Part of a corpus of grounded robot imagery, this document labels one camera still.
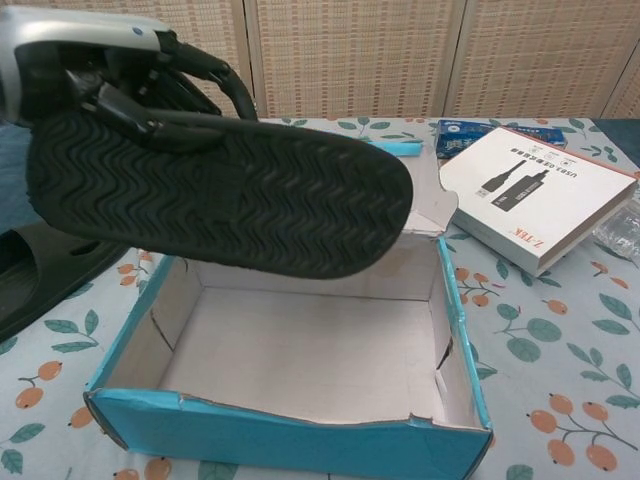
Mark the blue printed long box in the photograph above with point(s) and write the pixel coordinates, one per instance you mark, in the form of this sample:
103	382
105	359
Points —
455	137

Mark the clear plastic water bottle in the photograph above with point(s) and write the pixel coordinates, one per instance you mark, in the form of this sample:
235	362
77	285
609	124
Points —
620	230

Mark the bamboo folding screen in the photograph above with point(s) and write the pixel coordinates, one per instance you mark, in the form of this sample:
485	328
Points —
350	50

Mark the floral leaf print tablecloth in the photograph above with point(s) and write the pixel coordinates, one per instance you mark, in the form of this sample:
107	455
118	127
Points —
550	350

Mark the blue cardboard shoe box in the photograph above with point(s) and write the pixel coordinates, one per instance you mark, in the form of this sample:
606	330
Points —
300	340

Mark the black rubber slipper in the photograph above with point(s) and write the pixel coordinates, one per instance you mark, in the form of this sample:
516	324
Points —
225	200
40	270

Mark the white flat product box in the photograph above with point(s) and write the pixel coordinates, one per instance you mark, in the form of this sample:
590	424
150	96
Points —
525	200

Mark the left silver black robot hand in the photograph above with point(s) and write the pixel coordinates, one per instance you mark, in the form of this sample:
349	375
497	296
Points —
75	35

